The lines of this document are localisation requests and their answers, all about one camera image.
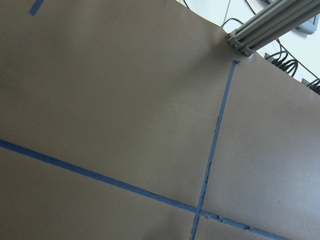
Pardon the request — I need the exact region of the orange terminal block far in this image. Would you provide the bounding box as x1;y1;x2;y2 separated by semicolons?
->
301;78;320;95

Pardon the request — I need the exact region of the aluminium frame post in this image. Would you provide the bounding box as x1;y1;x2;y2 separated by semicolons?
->
228;0;320;57

